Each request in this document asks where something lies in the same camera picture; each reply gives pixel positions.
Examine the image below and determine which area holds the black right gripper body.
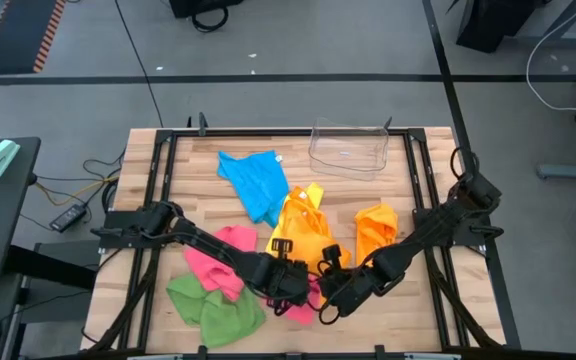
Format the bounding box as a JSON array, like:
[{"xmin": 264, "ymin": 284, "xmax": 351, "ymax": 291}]
[{"xmin": 317, "ymin": 243, "xmax": 384, "ymax": 319}]

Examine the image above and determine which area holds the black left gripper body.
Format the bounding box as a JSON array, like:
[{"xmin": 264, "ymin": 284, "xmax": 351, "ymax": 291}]
[{"xmin": 252, "ymin": 238, "xmax": 312, "ymax": 307}]

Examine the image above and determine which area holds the pink microfiber towel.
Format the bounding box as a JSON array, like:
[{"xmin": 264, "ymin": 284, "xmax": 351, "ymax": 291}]
[
  {"xmin": 266, "ymin": 282, "xmax": 325, "ymax": 326},
  {"xmin": 183, "ymin": 224, "xmax": 259, "ymax": 303}
]

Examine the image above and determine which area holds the orange microfiber towel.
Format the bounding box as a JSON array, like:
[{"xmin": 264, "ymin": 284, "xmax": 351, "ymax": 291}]
[
  {"xmin": 267, "ymin": 186, "xmax": 353, "ymax": 281},
  {"xmin": 354, "ymin": 203, "xmax": 400, "ymax": 266}
]

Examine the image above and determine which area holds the green microfiber towel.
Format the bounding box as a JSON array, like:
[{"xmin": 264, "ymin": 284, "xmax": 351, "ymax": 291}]
[{"xmin": 166, "ymin": 273, "xmax": 267, "ymax": 349}]

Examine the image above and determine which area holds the blue microfiber towel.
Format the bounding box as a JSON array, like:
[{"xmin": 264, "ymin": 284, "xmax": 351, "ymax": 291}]
[{"xmin": 216, "ymin": 149, "xmax": 291, "ymax": 229}]

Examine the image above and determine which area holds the clear plastic bin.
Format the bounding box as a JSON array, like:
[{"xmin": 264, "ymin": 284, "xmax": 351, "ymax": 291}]
[{"xmin": 307, "ymin": 117, "xmax": 391, "ymax": 182}]

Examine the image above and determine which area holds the black power adapter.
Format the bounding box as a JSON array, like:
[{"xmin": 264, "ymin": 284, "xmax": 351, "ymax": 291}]
[{"xmin": 49, "ymin": 203, "xmax": 88, "ymax": 234}]

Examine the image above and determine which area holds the black equipment base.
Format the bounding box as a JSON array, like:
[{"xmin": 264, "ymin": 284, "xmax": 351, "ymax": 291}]
[{"xmin": 168, "ymin": 0, "xmax": 245, "ymax": 19}]

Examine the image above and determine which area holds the black side table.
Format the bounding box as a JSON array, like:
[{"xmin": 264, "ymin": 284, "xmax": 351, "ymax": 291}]
[{"xmin": 0, "ymin": 136, "xmax": 43, "ymax": 285}]

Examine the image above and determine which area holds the black cabinet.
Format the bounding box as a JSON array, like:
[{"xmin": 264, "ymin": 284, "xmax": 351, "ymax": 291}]
[{"xmin": 455, "ymin": 0, "xmax": 539, "ymax": 54}]

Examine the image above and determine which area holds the black orange-striped floor mat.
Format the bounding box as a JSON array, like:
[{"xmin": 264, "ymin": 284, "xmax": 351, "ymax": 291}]
[{"xmin": 0, "ymin": 0, "xmax": 68, "ymax": 76}]

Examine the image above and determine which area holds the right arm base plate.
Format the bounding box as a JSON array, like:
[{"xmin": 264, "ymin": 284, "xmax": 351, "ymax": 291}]
[{"xmin": 414, "ymin": 207, "xmax": 505, "ymax": 247}]

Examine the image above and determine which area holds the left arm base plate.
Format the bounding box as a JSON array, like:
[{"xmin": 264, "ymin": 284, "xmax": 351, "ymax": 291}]
[{"xmin": 90, "ymin": 209, "xmax": 172, "ymax": 250}]

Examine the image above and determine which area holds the grey metal desk frame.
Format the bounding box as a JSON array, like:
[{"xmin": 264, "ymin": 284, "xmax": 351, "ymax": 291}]
[{"xmin": 0, "ymin": 239, "xmax": 100, "ymax": 360}]

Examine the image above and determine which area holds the yellow floor cable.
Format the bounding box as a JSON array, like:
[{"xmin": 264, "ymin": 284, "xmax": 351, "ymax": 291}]
[{"xmin": 34, "ymin": 174, "xmax": 120, "ymax": 207}]

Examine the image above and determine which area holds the long black floor cable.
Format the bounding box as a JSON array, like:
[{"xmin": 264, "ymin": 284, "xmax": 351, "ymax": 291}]
[{"xmin": 112, "ymin": 0, "xmax": 165, "ymax": 129}]

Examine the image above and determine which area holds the black coiled cable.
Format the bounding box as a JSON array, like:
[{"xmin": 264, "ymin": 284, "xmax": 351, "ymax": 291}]
[{"xmin": 191, "ymin": 5, "xmax": 230, "ymax": 34}]

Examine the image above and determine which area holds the white floor cable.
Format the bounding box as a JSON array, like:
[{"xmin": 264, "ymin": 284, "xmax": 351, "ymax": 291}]
[{"xmin": 525, "ymin": 0, "xmax": 576, "ymax": 112}]

